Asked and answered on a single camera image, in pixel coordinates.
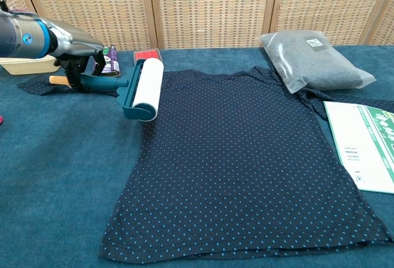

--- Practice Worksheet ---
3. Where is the teal handled white lint roller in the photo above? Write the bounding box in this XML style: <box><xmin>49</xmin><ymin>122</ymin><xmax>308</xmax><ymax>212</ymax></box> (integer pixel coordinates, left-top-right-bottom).
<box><xmin>49</xmin><ymin>59</ymin><xmax>164</xmax><ymax>123</ymax></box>

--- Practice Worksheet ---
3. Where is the beige plastic food container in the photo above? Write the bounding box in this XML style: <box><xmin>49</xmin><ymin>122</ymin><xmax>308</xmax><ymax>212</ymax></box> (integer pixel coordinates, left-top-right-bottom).
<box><xmin>0</xmin><ymin>54</ymin><xmax>62</xmax><ymax>76</ymax></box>

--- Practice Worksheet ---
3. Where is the purple drink carton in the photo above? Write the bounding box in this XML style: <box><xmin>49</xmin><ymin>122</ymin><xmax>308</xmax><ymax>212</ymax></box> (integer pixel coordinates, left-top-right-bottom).
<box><xmin>92</xmin><ymin>44</ymin><xmax>122</xmax><ymax>78</ymax></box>

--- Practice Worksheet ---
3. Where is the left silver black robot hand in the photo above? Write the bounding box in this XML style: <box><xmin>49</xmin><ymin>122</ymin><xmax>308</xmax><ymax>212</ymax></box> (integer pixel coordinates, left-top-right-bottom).
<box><xmin>50</xmin><ymin>26</ymin><xmax>107</xmax><ymax>92</ymax></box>

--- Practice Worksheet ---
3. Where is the teal table cloth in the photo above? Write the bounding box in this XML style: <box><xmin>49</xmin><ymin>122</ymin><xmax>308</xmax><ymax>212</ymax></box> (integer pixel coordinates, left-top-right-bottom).
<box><xmin>0</xmin><ymin>45</ymin><xmax>394</xmax><ymax>268</ymax></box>

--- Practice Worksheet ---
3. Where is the red stamp pad case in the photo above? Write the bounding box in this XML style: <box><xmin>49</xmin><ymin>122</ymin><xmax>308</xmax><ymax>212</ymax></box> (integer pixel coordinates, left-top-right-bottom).
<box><xmin>133</xmin><ymin>49</ymin><xmax>161</xmax><ymax>64</ymax></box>

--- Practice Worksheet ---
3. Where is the green and white paper envelope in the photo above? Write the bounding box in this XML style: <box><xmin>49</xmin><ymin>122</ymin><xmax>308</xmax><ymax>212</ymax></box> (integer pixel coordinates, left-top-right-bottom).
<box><xmin>323</xmin><ymin>100</ymin><xmax>394</xmax><ymax>195</ymax></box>

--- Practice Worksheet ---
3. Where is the woven rattan folding screen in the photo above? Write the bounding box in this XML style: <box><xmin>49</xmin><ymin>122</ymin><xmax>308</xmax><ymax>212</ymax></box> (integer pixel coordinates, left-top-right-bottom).
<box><xmin>0</xmin><ymin>0</ymin><xmax>394</xmax><ymax>54</ymax></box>

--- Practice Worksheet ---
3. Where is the dark polka dot shirt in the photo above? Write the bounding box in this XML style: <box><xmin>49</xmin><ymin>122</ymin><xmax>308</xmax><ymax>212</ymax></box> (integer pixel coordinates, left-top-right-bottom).
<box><xmin>17</xmin><ymin>68</ymin><xmax>394</xmax><ymax>262</ymax></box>

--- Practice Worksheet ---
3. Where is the grey filled plastic bag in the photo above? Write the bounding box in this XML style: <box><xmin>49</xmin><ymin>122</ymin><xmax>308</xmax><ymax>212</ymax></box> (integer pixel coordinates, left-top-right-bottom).
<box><xmin>255</xmin><ymin>30</ymin><xmax>377</xmax><ymax>94</ymax></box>

